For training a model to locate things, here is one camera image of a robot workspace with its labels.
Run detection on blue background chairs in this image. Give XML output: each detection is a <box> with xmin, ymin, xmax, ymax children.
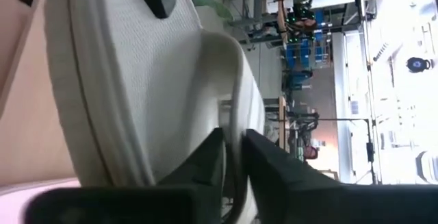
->
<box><xmin>285</xmin><ymin>10</ymin><xmax>332</xmax><ymax>91</ymax></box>

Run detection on wooden background workbench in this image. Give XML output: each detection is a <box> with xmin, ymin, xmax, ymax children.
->
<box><xmin>227</xmin><ymin>0</ymin><xmax>289</xmax><ymax>45</ymax></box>
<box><xmin>266</xmin><ymin>95</ymin><xmax>288</xmax><ymax>150</ymax></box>

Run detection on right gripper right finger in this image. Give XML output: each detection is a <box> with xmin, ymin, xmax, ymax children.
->
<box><xmin>244</xmin><ymin>129</ymin><xmax>438</xmax><ymax>224</ymax></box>

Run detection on grey foam slide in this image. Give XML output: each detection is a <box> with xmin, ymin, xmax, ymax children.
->
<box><xmin>43</xmin><ymin>0</ymin><xmax>266</xmax><ymax>224</ymax></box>

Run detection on round black ceiling fixture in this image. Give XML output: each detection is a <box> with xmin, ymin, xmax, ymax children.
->
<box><xmin>406</xmin><ymin>56</ymin><xmax>431</xmax><ymax>74</ymax></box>

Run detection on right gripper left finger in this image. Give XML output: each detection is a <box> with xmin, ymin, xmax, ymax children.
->
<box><xmin>22</xmin><ymin>127</ymin><xmax>227</xmax><ymax>224</ymax></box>

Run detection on black background rig frame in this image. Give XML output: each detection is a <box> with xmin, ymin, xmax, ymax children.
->
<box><xmin>316</xmin><ymin>117</ymin><xmax>379</xmax><ymax>186</ymax></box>

